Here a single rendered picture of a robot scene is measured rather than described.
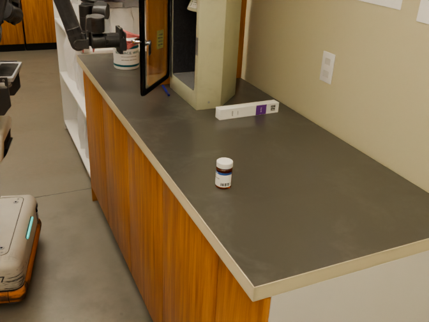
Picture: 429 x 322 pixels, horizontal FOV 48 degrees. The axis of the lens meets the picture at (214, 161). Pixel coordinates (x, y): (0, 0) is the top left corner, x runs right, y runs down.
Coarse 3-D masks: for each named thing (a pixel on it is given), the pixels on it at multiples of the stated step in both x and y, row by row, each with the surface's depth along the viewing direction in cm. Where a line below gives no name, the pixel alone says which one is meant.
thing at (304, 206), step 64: (128, 128) 185; (192, 128) 182; (256, 128) 185; (320, 128) 188; (192, 192) 139; (256, 192) 141; (320, 192) 143; (384, 192) 145; (256, 256) 114; (320, 256) 115; (384, 256) 119
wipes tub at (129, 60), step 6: (114, 48) 245; (132, 48) 244; (138, 48) 248; (114, 54) 246; (120, 54) 244; (126, 54) 244; (132, 54) 245; (138, 54) 249; (114, 60) 248; (120, 60) 245; (126, 60) 245; (132, 60) 246; (138, 60) 250; (114, 66) 250; (120, 66) 247; (126, 66) 247; (132, 66) 248; (138, 66) 252
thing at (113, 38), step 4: (116, 28) 192; (120, 28) 188; (116, 32) 193; (120, 32) 189; (108, 36) 188; (112, 36) 189; (116, 36) 190; (120, 36) 189; (108, 40) 188; (112, 40) 189; (116, 40) 190; (120, 40) 190; (108, 44) 189; (112, 44) 190; (116, 44) 191; (120, 44) 191; (116, 48) 197; (120, 48) 191; (120, 52) 192
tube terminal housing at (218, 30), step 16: (208, 0) 182; (224, 0) 185; (240, 0) 201; (208, 16) 185; (224, 16) 187; (240, 16) 205; (208, 32) 187; (224, 32) 190; (208, 48) 190; (224, 48) 194; (208, 64) 193; (224, 64) 198; (176, 80) 216; (208, 80) 196; (224, 80) 202; (192, 96) 201; (208, 96) 199; (224, 96) 206
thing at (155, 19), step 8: (144, 0) 182; (152, 0) 189; (160, 0) 197; (144, 8) 184; (152, 8) 190; (160, 8) 199; (152, 16) 192; (160, 16) 200; (152, 24) 193; (160, 24) 201; (152, 32) 194; (160, 32) 203; (152, 40) 196; (160, 40) 204; (152, 48) 197; (160, 48) 206; (152, 56) 198; (160, 56) 207; (152, 64) 200; (160, 64) 209; (152, 72) 201; (160, 72) 210; (152, 80) 203
